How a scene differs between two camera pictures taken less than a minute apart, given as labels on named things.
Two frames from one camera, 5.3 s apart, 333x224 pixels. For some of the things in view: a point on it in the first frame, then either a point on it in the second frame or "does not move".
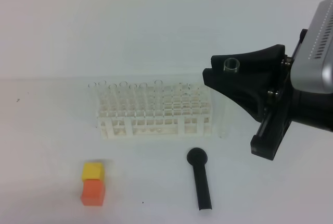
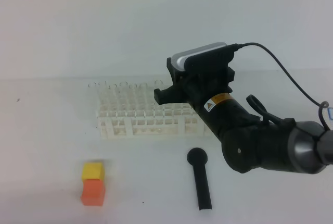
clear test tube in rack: [112, 88] does not move
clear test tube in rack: [93, 96] does not move
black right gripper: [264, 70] to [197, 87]
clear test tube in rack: [143, 90] does not move
